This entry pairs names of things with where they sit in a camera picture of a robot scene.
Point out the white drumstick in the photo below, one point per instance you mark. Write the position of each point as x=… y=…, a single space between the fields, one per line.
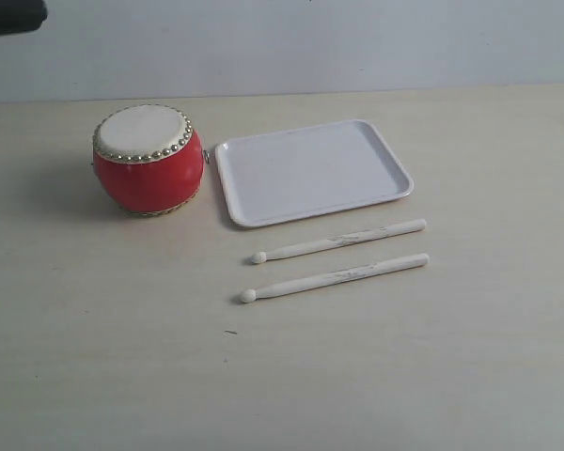
x=311 y=247
x=334 y=278

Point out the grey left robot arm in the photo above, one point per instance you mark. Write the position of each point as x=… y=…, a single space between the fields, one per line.
x=21 y=16

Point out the red small drum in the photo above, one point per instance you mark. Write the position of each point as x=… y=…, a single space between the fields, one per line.
x=148 y=158

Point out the white plastic tray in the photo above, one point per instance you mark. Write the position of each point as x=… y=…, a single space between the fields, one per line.
x=280 y=177

